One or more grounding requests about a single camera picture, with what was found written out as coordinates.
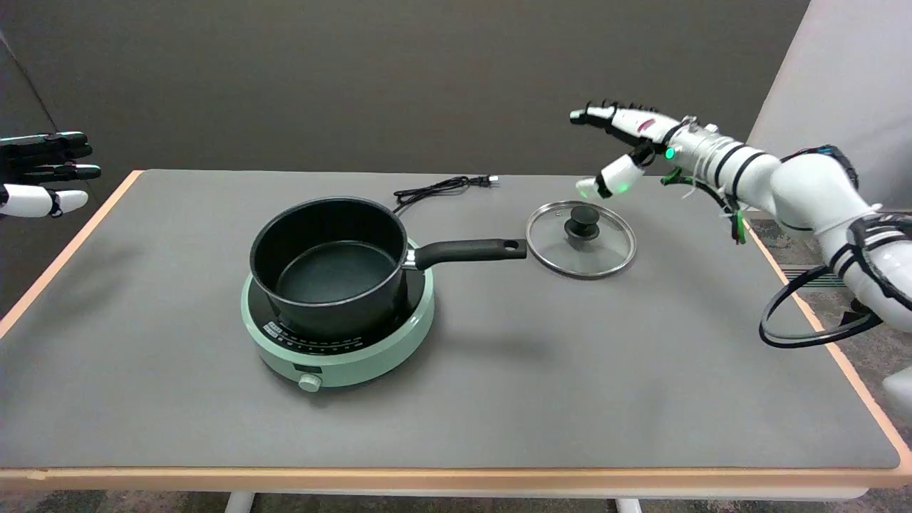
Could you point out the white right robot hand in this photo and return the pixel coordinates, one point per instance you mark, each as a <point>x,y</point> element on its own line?
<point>645,125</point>

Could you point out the grey table mat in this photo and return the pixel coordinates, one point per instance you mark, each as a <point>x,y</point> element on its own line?
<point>142,356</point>

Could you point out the glass lid with black knob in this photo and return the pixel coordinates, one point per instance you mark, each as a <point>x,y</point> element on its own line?
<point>605,253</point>

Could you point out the floor vent grille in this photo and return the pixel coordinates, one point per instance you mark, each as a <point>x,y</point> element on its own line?
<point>801,271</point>

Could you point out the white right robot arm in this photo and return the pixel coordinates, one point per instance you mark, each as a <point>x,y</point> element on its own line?
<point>812,185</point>

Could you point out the white table leg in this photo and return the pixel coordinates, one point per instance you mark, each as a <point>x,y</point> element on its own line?
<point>628,506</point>
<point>239,503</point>

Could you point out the mint green induction cooker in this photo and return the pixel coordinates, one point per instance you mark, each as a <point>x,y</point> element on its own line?
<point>356,363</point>

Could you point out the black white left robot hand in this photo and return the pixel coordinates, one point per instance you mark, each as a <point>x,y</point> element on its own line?
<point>28,199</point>

